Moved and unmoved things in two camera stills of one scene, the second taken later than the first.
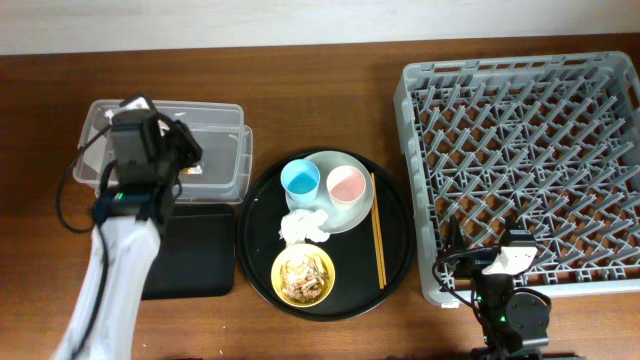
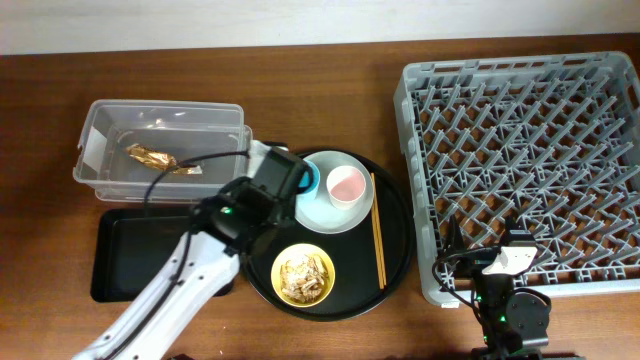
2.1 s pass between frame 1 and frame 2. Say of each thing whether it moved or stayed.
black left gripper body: moved
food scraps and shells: stayed
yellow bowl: stayed
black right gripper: stayed
